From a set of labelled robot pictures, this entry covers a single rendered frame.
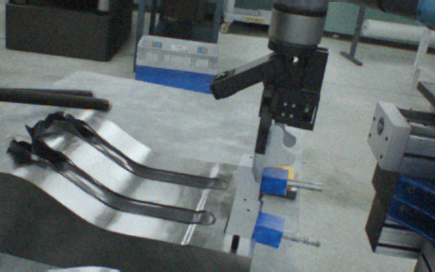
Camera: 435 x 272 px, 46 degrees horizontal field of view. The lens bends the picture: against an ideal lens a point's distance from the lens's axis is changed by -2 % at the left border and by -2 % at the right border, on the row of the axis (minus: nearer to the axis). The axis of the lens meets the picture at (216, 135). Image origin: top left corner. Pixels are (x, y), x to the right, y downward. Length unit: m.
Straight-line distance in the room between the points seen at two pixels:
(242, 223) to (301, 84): 0.21
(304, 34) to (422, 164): 0.40
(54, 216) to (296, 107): 0.37
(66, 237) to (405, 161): 0.60
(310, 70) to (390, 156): 0.30
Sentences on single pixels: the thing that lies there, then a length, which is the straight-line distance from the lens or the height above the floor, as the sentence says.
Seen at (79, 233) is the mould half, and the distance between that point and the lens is 0.73.
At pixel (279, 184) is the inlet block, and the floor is 0.92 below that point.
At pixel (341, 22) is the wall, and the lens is 7.32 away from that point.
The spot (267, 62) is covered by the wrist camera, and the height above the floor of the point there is 1.10.
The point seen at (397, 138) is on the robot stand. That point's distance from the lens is 0.96.
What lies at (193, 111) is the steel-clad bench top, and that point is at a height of 0.80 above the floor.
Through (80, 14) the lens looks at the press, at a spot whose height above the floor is 0.39.
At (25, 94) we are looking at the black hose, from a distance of 1.18.
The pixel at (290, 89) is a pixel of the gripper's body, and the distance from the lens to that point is 0.74.
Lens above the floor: 1.28
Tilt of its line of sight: 23 degrees down
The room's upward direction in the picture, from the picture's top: 9 degrees clockwise
